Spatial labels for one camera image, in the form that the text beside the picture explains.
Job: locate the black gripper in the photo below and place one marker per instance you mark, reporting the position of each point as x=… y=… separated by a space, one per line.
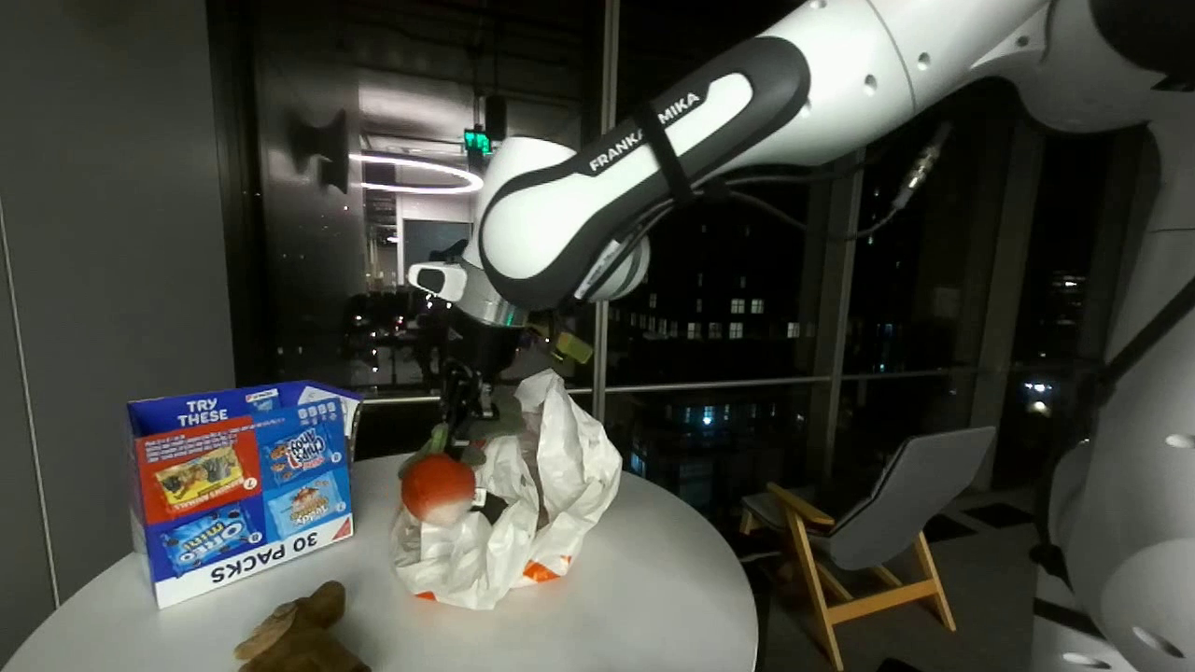
x=468 y=365

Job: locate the brown moose toy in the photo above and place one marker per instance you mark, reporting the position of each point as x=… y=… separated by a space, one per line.
x=299 y=627

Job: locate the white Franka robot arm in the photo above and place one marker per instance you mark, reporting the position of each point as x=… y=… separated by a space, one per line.
x=749 y=112

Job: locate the white plastic bag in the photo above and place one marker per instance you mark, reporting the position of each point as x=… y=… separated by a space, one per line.
x=563 y=471

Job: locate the blue snack variety box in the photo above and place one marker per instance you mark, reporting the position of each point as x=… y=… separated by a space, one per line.
x=238 y=499

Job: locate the green exit sign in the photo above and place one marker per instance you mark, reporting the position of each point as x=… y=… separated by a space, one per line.
x=478 y=144

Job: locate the wooden chair grey seat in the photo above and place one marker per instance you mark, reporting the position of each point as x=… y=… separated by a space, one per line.
x=909 y=486

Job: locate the white window rail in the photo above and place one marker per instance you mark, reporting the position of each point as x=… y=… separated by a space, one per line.
x=749 y=383

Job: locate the black wall lamp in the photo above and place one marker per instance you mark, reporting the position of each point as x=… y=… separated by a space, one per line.
x=329 y=149

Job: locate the grey window post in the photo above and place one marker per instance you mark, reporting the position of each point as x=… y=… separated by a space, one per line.
x=836 y=375

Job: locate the white window post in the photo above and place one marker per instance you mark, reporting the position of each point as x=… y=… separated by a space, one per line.
x=609 y=48

